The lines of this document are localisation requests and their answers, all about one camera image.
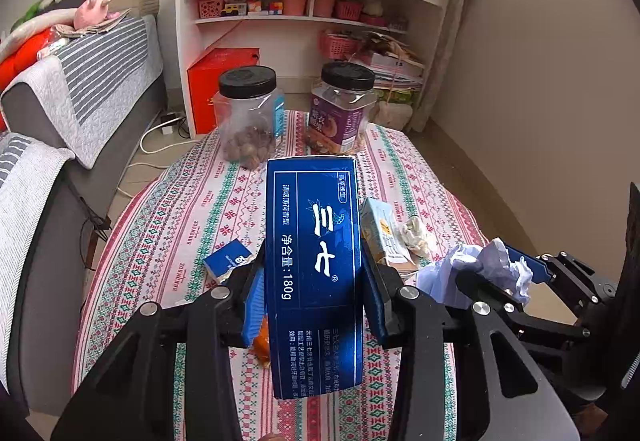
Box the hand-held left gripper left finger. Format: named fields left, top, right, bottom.
left=50, top=241, right=268, bottom=441

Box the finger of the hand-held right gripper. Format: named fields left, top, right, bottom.
left=502, top=245, right=618, bottom=304
left=456, top=270, right=589, bottom=340

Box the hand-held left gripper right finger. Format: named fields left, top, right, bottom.
left=361, top=238, right=581, bottom=441

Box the white paper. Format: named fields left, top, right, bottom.
left=416, top=238, right=533, bottom=304

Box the blue toothpaste box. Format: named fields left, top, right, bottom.
left=265, top=156, right=366, bottom=399

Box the orange peel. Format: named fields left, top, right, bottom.
left=251, top=313, right=273, bottom=369

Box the small blue box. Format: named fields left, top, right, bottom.
left=202, top=238, right=253, bottom=282

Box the milk carton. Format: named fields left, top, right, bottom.
left=360, top=197, right=418, bottom=272

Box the crumpled beige wrapper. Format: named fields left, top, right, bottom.
left=400, top=216, right=436, bottom=259

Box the patterned tablecloth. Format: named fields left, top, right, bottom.
left=72, top=110, right=491, bottom=441

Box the blue label nut jar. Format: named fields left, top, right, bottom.
left=214, top=66, right=286, bottom=169

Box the white bag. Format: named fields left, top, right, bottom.
left=375, top=101, right=416, bottom=132

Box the purple label nut jar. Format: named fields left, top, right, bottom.
left=306, top=61, right=378, bottom=156

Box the green packet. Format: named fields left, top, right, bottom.
left=375, top=88, right=418, bottom=104

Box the red box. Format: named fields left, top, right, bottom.
left=187, top=46, right=261, bottom=136

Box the stack of papers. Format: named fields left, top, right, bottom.
left=350, top=33, right=426, bottom=92

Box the grey striped quilted blanket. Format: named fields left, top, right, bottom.
left=0, top=13, right=166, bottom=170
left=0, top=131, right=76, bottom=357

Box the large pink basket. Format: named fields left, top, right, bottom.
left=320, top=31, right=361, bottom=60

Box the grey sofa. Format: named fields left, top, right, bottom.
left=0, top=16, right=168, bottom=417

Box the pink plush toy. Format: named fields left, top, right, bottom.
left=74, top=0, right=118, bottom=29

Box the orange pillow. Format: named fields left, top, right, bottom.
left=0, top=28, right=58, bottom=92

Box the black cable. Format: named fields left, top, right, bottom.
left=65, top=181, right=112, bottom=242

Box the white cable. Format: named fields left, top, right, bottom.
left=125, top=121, right=193, bottom=196

